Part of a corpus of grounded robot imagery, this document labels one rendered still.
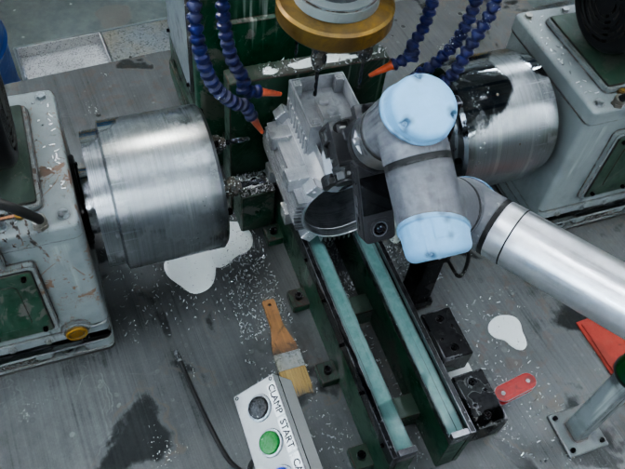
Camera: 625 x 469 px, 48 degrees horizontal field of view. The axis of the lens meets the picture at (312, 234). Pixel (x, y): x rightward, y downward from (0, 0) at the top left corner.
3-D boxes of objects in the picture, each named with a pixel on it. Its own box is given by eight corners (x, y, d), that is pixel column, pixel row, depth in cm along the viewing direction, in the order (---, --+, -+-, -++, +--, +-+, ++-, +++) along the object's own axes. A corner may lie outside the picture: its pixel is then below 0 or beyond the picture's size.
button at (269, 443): (262, 438, 94) (255, 436, 93) (280, 427, 94) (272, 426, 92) (269, 459, 93) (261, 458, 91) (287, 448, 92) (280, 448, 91)
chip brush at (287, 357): (255, 304, 135) (255, 301, 134) (280, 298, 136) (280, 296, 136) (287, 401, 124) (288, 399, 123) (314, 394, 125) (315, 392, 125)
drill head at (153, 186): (21, 207, 130) (-18, 105, 110) (216, 167, 140) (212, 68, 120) (38, 321, 117) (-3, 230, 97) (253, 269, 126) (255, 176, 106)
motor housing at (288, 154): (260, 170, 139) (262, 99, 124) (351, 154, 144) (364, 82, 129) (290, 251, 128) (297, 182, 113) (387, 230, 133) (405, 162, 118)
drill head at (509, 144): (356, 139, 147) (375, 41, 127) (526, 104, 158) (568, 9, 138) (405, 232, 134) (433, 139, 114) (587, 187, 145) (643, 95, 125)
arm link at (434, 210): (491, 247, 81) (469, 154, 82) (465, 252, 71) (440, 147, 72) (427, 261, 85) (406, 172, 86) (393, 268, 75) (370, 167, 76)
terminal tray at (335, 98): (285, 110, 128) (286, 79, 122) (339, 100, 131) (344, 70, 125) (304, 158, 122) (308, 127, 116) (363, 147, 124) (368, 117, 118)
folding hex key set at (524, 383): (525, 374, 131) (529, 369, 130) (537, 388, 129) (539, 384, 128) (487, 393, 128) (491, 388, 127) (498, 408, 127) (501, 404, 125)
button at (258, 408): (251, 404, 97) (244, 402, 96) (269, 394, 96) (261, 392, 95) (258, 424, 95) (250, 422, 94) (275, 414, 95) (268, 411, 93)
